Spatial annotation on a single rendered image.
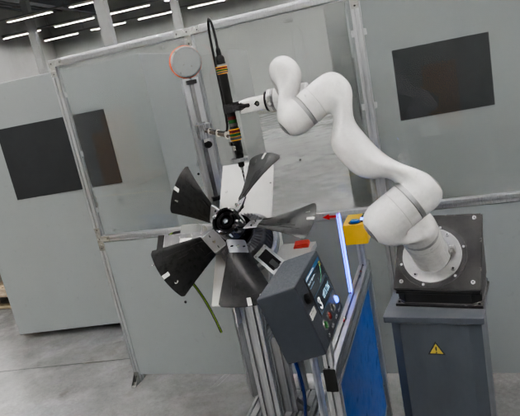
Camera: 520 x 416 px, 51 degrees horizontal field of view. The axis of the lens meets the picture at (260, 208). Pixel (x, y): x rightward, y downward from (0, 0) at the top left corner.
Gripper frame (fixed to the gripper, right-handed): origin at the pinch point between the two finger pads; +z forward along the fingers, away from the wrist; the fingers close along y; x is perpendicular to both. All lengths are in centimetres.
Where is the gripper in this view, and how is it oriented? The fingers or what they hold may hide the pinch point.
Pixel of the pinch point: (229, 107)
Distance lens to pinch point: 215.2
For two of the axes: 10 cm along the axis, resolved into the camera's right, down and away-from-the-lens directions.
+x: -1.9, -9.5, -2.3
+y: 2.9, -2.8, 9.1
